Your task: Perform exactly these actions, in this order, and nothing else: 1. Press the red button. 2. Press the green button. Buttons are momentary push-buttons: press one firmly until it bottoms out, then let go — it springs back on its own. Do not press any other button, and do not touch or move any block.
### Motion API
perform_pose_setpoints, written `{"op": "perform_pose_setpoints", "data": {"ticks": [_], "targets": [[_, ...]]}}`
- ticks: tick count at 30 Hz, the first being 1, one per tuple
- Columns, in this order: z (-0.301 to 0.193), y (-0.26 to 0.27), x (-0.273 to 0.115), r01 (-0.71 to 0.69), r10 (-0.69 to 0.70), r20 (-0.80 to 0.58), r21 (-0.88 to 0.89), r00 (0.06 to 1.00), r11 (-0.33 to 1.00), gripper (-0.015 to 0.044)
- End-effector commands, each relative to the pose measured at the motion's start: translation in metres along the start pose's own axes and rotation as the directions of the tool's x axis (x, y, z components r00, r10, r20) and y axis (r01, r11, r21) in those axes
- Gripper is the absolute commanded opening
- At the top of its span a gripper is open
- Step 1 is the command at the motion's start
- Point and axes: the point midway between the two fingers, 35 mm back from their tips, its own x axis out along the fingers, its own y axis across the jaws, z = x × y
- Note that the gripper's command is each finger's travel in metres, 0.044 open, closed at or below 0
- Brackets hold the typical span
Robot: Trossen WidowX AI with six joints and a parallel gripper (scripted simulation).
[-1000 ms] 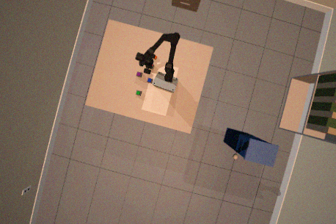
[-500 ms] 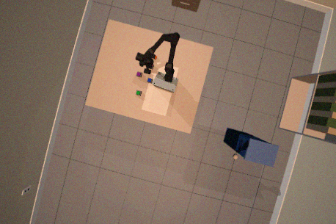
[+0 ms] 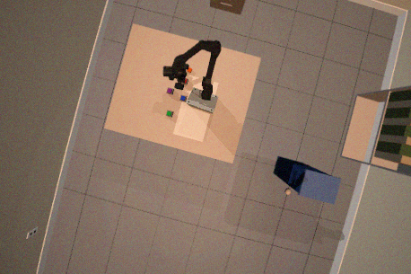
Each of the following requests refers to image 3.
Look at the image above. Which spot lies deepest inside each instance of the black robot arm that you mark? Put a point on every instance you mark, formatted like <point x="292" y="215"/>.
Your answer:
<point x="176" y="69"/>

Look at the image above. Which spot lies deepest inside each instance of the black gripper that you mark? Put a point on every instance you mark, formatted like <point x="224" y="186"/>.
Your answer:
<point x="182" y="79"/>

